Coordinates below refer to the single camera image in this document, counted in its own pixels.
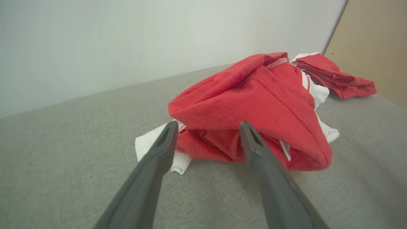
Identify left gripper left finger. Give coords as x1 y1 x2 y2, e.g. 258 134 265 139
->
94 120 178 229

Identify red shirt with white sleeves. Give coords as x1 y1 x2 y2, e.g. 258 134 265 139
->
135 52 340 175

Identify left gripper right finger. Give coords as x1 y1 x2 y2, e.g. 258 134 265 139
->
240 121 328 229

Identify beige wooden panel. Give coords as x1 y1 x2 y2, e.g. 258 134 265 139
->
323 0 407 108

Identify red shorts with white waistband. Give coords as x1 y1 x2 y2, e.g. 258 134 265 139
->
291 52 377 99

